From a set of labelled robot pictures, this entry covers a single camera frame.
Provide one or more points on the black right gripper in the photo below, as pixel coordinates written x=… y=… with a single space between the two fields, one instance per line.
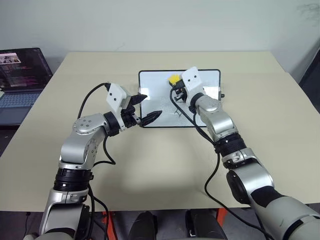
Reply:
x=180 y=96

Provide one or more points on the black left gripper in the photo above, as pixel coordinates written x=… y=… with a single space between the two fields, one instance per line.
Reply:
x=127 y=117

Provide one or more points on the yellow whiteboard eraser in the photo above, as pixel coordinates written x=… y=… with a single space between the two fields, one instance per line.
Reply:
x=173 y=78

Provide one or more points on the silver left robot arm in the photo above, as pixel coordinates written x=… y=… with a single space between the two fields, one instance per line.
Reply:
x=77 y=147

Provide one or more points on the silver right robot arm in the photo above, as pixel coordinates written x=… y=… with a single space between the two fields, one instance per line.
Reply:
x=220 y=122

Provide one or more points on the black-framed tabletop whiteboard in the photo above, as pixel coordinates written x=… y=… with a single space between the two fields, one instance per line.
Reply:
x=155 y=82

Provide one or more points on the dark rounded shape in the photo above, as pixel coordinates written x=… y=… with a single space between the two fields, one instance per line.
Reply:
x=202 y=225
x=143 y=225

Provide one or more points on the open dark laptop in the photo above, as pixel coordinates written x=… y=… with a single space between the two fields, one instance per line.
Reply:
x=22 y=75

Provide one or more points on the dark grey furniture panel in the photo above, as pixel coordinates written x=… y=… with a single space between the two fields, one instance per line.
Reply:
x=312 y=82

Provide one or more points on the dark side desk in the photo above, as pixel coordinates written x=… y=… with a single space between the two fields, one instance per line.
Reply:
x=7 y=140

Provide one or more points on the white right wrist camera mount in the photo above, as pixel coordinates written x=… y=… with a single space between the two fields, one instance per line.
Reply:
x=191 y=77

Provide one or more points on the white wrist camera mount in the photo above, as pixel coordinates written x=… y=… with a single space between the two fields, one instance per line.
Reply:
x=115 y=96
x=191 y=77

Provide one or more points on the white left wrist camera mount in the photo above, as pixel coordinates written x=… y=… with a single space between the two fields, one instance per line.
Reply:
x=115 y=96

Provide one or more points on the orange frame piece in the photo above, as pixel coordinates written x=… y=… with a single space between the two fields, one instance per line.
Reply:
x=105 y=217
x=221 y=215

